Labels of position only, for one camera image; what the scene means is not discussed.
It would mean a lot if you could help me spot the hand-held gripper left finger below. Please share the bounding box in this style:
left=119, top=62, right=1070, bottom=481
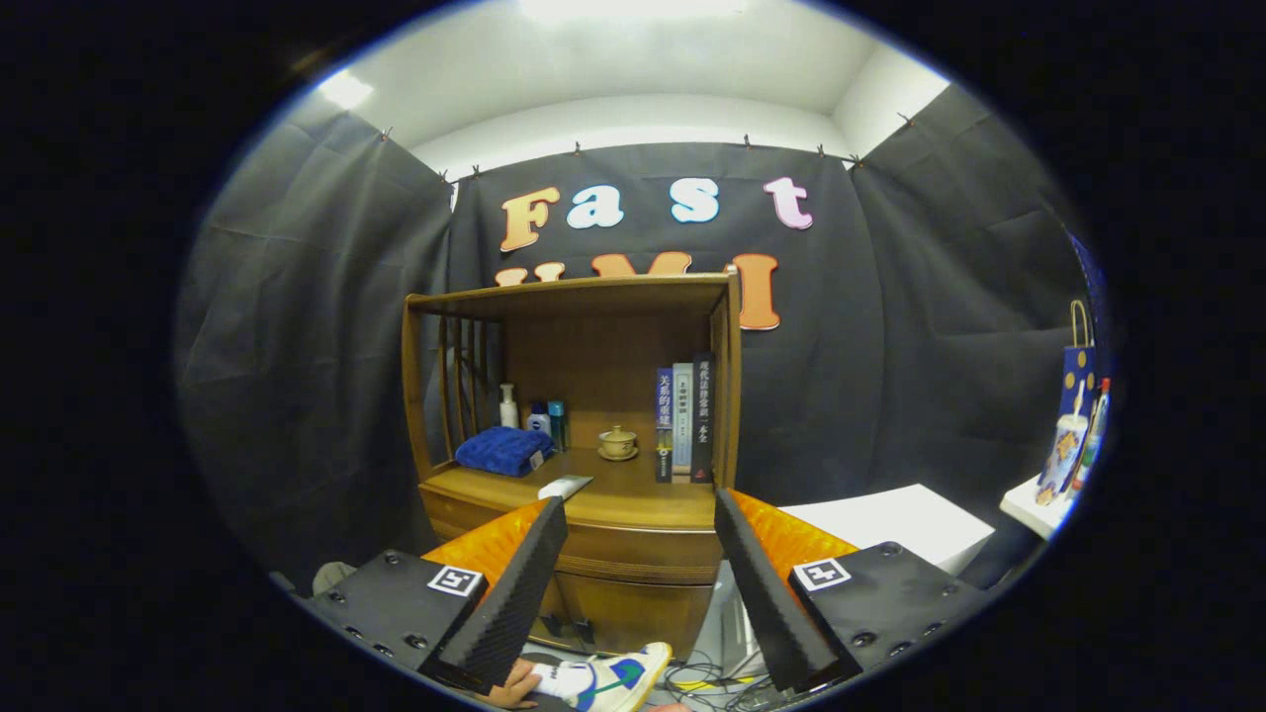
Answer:
left=297, top=496, right=570, bottom=693

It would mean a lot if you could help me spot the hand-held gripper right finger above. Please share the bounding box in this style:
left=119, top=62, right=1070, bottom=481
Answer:
left=714, top=488, right=990, bottom=693

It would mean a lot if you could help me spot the wooden drawer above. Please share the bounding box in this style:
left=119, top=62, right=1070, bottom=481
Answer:
left=420, top=489, right=723, bottom=584

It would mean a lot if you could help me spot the wooden cabinet door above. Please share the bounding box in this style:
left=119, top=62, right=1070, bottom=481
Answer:
left=574, top=572, right=713, bottom=662
left=534, top=574, right=580, bottom=649

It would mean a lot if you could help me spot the wooden countertop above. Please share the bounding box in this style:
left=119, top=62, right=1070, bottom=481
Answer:
left=418, top=447, right=718, bottom=530

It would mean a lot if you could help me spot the wooden cabinet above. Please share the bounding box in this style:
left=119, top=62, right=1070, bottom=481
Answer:
left=401, top=272, right=743, bottom=662

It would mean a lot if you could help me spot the white sneaker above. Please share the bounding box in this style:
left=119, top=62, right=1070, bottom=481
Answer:
left=529, top=643, right=674, bottom=712

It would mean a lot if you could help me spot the blue towel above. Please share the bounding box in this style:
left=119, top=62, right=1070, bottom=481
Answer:
left=455, top=426, right=555, bottom=479

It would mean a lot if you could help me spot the black spine book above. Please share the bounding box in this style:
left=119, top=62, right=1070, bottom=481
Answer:
left=691, top=353, right=716, bottom=484

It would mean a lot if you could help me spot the white spine book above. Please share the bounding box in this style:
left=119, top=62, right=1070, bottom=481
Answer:
left=673, top=362, right=695, bottom=476

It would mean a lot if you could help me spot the white shelf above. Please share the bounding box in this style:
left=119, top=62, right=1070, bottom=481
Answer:
left=999, top=475, right=1079, bottom=540

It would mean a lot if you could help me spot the black backdrop cloth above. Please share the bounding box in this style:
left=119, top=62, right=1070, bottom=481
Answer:
left=176, top=94, right=1099, bottom=594

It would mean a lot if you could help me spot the clear bottle red cap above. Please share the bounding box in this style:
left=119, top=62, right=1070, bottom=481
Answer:
left=1073, top=378, right=1111, bottom=490

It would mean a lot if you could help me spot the blue gift bag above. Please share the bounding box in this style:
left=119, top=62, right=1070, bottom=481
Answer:
left=1037, top=300, right=1099, bottom=505

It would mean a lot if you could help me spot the ceiling light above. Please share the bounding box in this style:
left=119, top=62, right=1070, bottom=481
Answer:
left=316, top=69, right=377, bottom=112

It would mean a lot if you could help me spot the tangle of cables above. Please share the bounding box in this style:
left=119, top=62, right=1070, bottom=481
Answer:
left=658, top=648, right=782, bottom=712

